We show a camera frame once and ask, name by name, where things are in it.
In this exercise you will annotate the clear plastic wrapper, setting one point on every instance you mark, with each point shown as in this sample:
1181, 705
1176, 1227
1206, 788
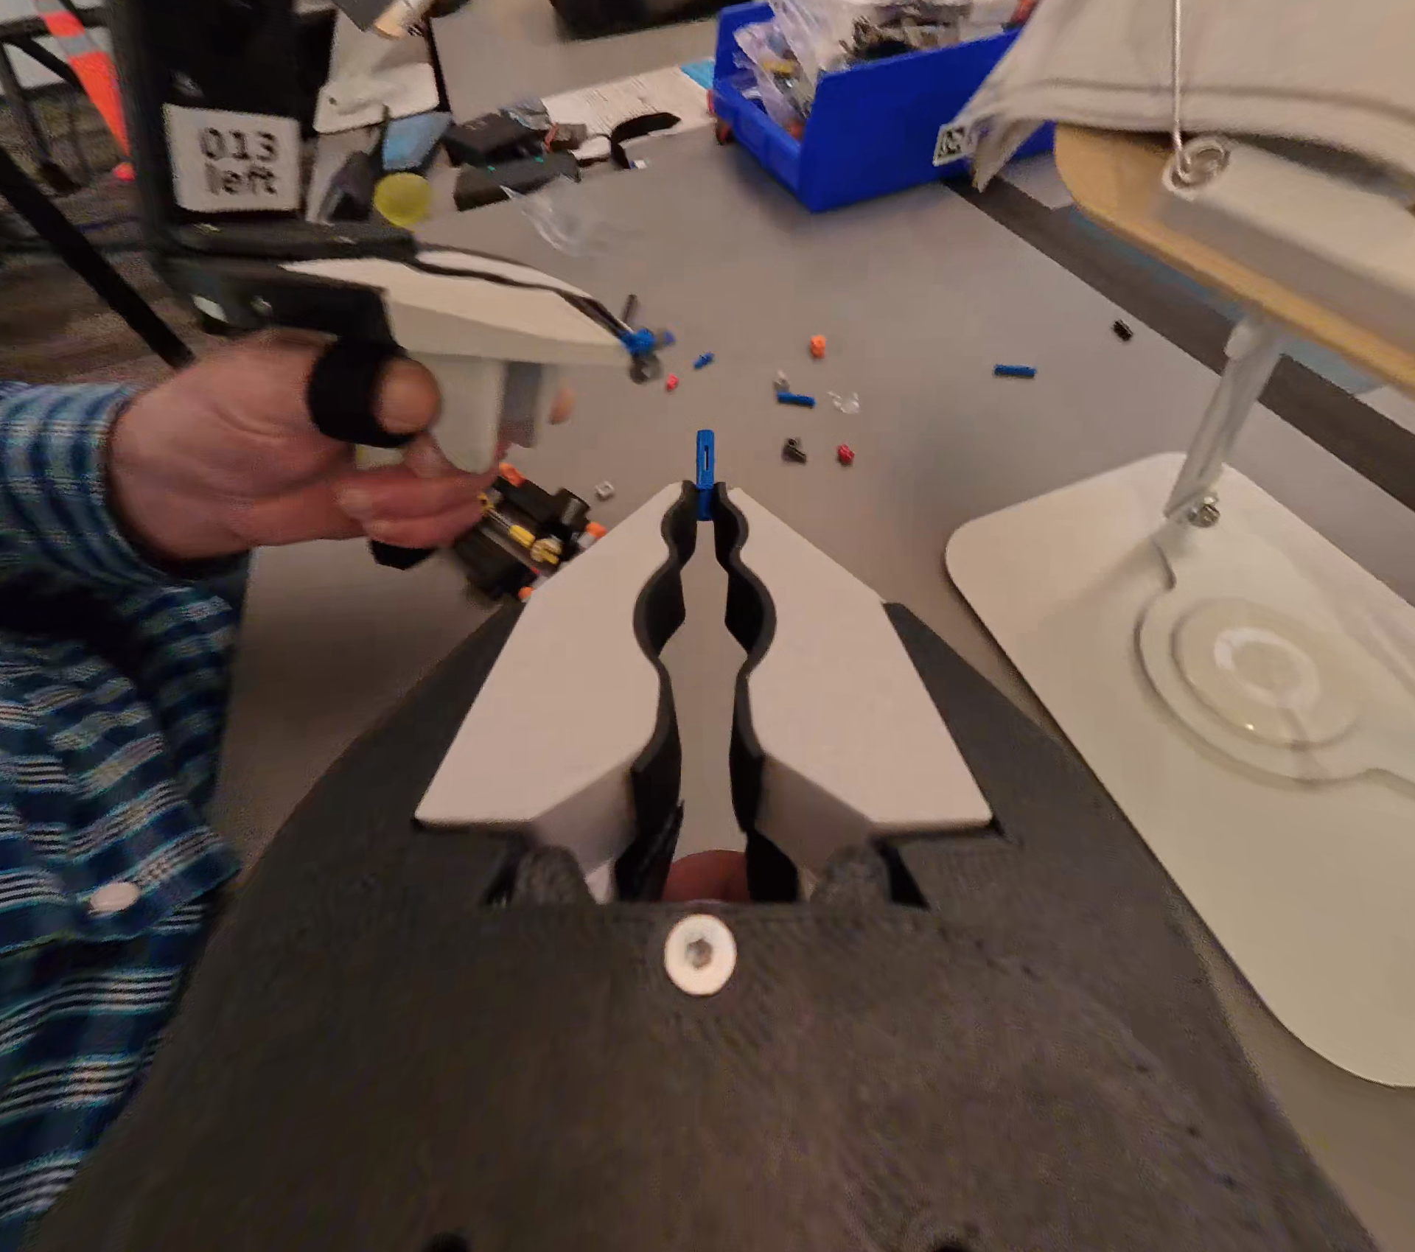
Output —
564, 219

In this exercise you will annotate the blue bin with square tag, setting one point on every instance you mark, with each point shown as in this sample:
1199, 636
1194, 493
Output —
863, 147

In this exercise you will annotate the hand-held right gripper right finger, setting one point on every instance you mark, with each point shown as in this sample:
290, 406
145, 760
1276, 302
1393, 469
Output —
863, 722

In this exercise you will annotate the transparent lego piece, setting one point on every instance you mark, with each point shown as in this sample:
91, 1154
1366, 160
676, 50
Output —
846, 401

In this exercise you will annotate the white wooden book stand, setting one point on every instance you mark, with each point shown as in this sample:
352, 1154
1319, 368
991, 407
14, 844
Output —
1105, 611

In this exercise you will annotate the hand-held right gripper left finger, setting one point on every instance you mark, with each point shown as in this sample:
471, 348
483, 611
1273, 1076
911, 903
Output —
554, 710

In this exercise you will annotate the yellow round lid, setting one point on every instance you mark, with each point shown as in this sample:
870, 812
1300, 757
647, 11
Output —
403, 199

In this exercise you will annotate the person's plaid shirt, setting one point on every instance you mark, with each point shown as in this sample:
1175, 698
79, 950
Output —
90, 1075

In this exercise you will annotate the person's left hand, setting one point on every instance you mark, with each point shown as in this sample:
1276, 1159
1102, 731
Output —
222, 457

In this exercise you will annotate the person's left forearm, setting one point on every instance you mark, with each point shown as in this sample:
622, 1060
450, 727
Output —
56, 556

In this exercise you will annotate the white paper sheet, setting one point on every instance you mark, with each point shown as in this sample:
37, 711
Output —
631, 103

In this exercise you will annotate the black electronic device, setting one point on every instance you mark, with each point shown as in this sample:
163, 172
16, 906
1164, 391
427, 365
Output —
508, 159

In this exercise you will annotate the black lego chassis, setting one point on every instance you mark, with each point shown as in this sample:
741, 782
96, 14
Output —
531, 523

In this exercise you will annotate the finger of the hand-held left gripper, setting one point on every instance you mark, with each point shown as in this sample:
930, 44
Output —
487, 324
487, 263

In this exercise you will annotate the orange striped safety cone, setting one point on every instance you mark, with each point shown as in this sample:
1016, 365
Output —
78, 47

